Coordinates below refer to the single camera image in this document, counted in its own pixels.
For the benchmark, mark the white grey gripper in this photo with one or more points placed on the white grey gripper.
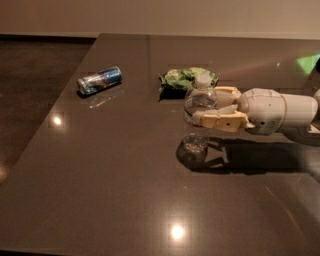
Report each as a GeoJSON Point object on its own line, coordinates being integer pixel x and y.
{"type": "Point", "coordinates": [264, 108]}

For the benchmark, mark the clear plastic water bottle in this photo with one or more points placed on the clear plastic water bottle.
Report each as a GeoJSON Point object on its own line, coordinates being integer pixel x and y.
{"type": "Point", "coordinates": [199, 98]}

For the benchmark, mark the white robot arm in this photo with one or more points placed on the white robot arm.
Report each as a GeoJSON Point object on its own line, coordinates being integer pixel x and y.
{"type": "Point", "coordinates": [300, 121]}

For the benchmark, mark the crumpled green chip bag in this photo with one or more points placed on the crumpled green chip bag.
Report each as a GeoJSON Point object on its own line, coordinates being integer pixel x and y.
{"type": "Point", "coordinates": [183, 79]}

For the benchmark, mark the blue silver drink can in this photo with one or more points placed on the blue silver drink can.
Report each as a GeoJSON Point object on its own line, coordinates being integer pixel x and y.
{"type": "Point", "coordinates": [99, 81]}

